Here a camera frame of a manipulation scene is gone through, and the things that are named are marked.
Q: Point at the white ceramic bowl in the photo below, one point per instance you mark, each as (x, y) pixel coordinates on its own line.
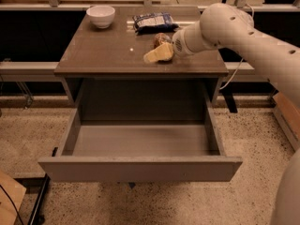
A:
(101, 16)

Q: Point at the blue white chip bag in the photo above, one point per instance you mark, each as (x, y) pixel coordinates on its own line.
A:
(154, 22)

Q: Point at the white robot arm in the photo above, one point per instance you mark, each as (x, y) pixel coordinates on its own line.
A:
(224, 26)

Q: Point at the open grey top drawer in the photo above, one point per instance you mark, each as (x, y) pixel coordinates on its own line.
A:
(141, 131)

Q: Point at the grey drawer cabinet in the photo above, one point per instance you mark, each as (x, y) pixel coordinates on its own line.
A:
(117, 51)

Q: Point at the black metal floor frame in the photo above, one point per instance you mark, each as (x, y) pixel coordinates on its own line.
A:
(38, 186)

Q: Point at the wooden box at right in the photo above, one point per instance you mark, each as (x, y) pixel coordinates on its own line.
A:
(288, 116)

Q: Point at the wooden board at left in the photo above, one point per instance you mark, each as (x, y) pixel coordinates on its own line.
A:
(11, 198)

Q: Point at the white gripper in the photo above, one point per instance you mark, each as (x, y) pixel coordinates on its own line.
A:
(179, 44)

